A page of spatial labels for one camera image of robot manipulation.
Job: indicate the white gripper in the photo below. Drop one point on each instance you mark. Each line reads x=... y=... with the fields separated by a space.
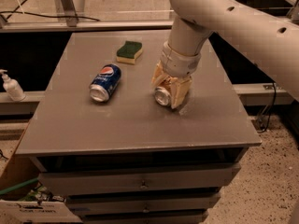
x=178 y=62

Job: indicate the orange soda can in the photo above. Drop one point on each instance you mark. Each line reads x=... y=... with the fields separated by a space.
x=162 y=96

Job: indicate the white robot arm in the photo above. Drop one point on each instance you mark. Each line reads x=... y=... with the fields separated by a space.
x=270 y=42

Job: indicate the blue Pepsi can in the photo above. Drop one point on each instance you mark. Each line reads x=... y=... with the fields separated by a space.
x=105 y=82

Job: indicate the green yellow sponge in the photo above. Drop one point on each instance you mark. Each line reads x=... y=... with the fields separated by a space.
x=129 y=52

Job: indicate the grey drawer cabinet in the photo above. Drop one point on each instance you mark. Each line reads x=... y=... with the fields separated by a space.
x=131 y=160

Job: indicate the white pump dispenser bottle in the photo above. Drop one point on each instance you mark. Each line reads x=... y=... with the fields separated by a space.
x=12 y=87

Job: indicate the white labelled box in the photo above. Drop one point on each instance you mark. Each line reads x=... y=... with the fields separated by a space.
x=51 y=212

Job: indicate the grey metal rail frame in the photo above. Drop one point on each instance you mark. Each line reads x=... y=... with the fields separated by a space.
x=21 y=16

